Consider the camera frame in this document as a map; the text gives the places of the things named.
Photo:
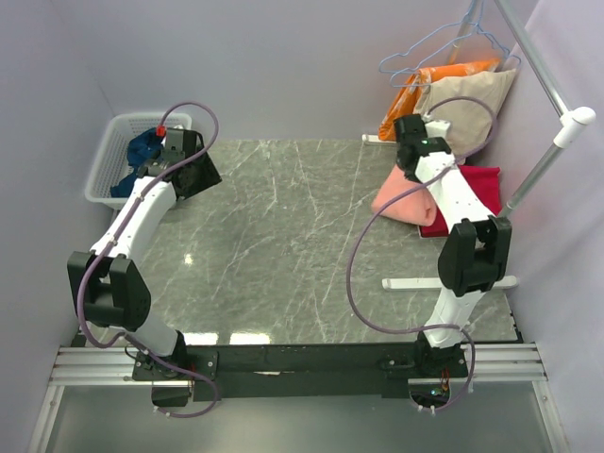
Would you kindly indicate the aluminium rail frame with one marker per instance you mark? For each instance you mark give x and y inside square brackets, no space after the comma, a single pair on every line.
[88,366]

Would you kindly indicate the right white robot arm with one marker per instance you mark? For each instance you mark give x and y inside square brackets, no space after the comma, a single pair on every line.
[476,250]

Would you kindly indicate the beige hanging garment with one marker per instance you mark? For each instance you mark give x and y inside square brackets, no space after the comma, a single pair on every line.
[470,122]

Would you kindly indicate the orange hanging garment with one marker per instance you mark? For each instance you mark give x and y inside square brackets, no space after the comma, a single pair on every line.
[408,96]

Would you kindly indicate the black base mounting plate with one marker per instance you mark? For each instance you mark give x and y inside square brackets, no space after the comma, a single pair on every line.
[296,370]

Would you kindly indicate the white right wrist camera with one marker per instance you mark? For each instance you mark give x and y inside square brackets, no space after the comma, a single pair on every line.
[437,128]

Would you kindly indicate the pink t-shirt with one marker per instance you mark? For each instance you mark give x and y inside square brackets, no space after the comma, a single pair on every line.
[417,208]

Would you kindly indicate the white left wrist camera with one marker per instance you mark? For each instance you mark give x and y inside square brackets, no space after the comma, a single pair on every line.
[162,131]

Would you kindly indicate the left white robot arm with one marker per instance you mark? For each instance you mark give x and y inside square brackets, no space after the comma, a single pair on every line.
[107,286]

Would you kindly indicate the blue t-shirt in basket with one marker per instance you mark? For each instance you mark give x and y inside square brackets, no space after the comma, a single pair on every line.
[143,147]

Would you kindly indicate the blue wire hanger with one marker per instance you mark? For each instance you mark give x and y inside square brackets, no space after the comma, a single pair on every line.
[472,11]
[448,39]

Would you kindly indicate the white metal clothes rack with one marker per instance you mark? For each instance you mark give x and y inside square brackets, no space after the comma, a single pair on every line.
[550,150]

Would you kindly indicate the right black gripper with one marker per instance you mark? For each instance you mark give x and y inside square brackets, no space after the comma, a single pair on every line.
[411,177]

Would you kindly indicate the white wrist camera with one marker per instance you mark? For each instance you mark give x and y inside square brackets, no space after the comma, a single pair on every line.
[437,128]
[162,131]

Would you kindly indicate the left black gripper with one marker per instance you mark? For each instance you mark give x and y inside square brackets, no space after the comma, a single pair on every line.
[209,177]

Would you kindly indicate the white plastic laundry basket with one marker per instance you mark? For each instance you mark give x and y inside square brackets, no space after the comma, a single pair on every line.
[110,165]

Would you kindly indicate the red folded t-shirt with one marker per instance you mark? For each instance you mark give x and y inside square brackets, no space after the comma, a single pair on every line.
[484,181]

